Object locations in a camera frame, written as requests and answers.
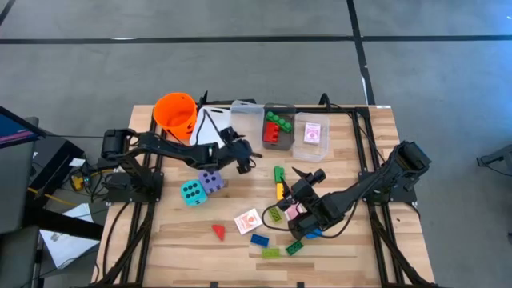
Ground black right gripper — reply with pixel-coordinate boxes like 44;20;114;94
277;166;322;214

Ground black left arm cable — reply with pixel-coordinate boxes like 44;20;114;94
202;107;225;139

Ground blue flat toy brick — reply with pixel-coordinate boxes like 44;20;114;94
250;233;270;248

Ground white paper sheet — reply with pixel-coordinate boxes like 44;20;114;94
62;202;95;223
39;228;101;270

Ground long green toy brick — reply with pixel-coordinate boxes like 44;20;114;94
265;110;294;134

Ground teal foam dice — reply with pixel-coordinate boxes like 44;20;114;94
179;178;209;208

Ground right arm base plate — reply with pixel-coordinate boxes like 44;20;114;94
359;170;418;204

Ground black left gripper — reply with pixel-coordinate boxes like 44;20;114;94
218;137;264;176

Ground white opaque plastic bin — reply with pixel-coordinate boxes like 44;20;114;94
189;106;232;149

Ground yellow cable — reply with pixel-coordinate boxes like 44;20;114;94
26;186;80;207

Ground black equipment box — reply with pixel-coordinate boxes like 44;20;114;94
34;134;85;177

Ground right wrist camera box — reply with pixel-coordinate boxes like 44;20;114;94
310;168;327;186

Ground smoky grey plastic bin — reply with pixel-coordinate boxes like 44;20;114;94
262;102;297;152

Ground grey furniture leg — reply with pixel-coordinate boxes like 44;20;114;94
475;143;512;169

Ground pink playing card deck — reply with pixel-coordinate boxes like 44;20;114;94
284;202;305;222

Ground purple foam dice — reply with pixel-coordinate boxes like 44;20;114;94
198;169;226;195

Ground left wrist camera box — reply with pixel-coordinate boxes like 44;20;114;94
218;126;238;142

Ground lilac playing card deck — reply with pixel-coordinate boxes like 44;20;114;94
302;122;322;145

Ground dark green brick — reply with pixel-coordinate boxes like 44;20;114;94
285;239;305;257

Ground computer monitor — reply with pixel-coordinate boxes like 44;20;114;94
0;106;47;149

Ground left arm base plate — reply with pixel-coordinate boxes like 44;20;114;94
106;170;165;203

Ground black floor cable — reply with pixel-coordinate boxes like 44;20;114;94
475;158;512;179

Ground orange pumpkin face bucket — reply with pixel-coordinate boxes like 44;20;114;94
153;92;198;141

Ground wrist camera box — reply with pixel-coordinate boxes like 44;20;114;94
310;168;327;186
218;126;238;142

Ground clear plastic bin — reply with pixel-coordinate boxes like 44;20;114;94
230;99;266;151
292;111;330;163

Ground red triangle block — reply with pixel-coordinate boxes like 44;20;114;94
210;223;226;242

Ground orange-red playing card deck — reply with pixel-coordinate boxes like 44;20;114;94
233;207;264;236

